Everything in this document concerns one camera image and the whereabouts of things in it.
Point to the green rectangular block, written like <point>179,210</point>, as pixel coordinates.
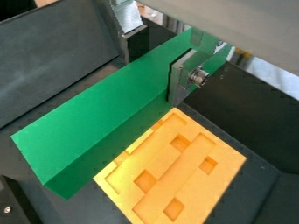
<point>75,140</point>

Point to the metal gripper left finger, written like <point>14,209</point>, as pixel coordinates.
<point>133,33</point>

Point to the yellow slotted board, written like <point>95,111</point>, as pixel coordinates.
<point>169,178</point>

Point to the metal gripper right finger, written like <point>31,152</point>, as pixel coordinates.
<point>189,75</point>

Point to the black angle bracket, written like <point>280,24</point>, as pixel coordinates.
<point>17,209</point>

